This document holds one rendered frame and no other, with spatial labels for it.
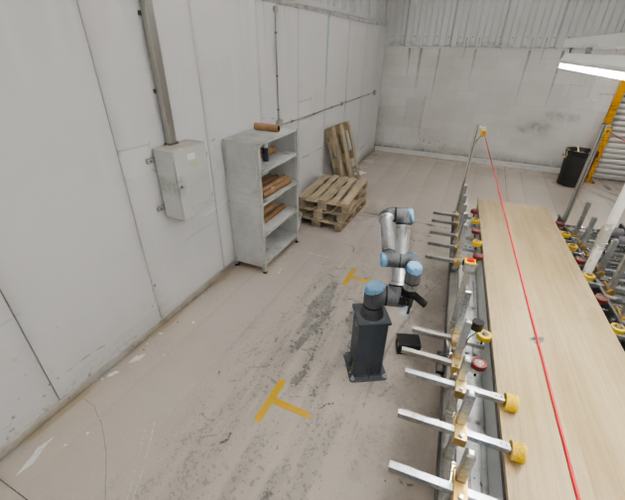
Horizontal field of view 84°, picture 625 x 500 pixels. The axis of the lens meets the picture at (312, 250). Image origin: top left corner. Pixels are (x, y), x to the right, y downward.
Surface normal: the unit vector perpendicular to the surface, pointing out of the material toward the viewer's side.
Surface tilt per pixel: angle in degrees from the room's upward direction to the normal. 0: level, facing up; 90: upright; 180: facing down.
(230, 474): 0
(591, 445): 0
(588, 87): 90
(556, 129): 90
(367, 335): 90
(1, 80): 90
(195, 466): 0
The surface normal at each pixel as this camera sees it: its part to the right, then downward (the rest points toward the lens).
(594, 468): 0.02, -0.86
